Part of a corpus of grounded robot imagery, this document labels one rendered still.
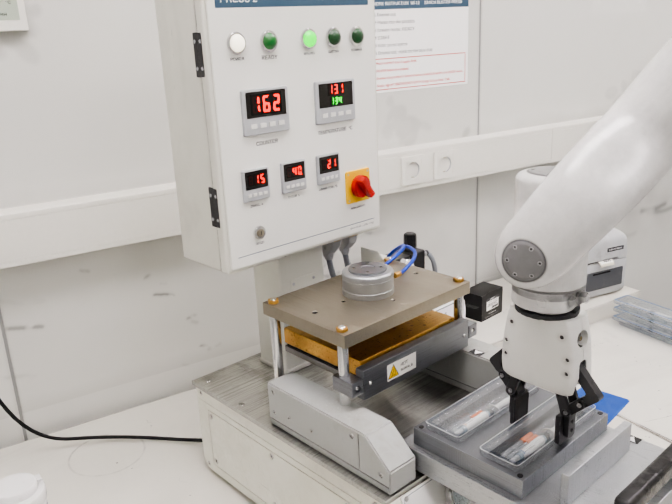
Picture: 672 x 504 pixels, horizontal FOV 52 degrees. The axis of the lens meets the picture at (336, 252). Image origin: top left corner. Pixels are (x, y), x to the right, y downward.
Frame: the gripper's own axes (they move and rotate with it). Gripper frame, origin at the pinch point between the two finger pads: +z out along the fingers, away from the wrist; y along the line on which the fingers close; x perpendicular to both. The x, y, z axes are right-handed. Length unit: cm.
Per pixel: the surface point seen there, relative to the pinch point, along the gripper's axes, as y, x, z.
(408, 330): 23.7, -1.5, -4.3
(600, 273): 39, -92, 15
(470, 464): 3.2, 10.1, 3.3
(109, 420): 85, 22, 27
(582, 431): -3.7, -3.7, 2.1
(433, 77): 73, -67, -35
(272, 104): 42, 7, -38
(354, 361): 22.9, 10.4, -3.9
